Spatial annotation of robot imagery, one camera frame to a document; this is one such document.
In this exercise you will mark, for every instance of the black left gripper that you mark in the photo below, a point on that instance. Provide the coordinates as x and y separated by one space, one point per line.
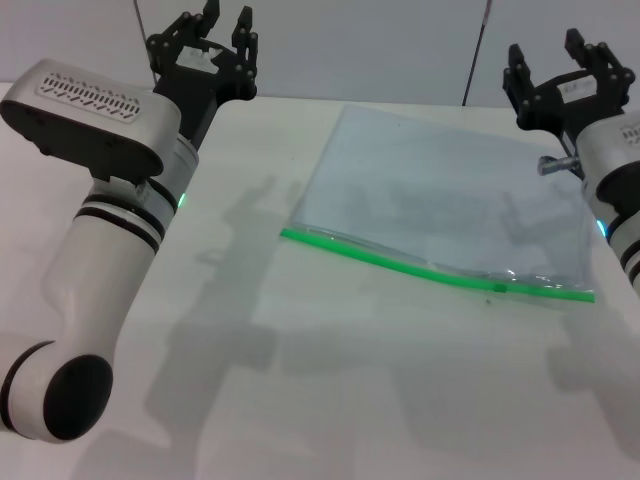
200 82

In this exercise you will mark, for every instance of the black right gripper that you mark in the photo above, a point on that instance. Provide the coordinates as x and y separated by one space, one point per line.
565 110

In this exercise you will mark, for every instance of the clear green-zip document bag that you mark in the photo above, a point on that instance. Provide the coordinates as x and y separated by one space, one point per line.
425 190

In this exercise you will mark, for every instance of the green zipper slider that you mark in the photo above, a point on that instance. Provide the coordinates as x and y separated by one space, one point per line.
499 287

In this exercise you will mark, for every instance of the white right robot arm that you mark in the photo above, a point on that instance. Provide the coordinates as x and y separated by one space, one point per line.
627 250

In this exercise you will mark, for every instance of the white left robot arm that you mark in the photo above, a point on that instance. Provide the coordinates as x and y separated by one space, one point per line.
95 260

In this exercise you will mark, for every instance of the silver metal plug connector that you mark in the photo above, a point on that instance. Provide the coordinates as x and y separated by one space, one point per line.
552 165

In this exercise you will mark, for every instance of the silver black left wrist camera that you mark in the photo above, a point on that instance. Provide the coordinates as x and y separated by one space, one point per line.
100 125

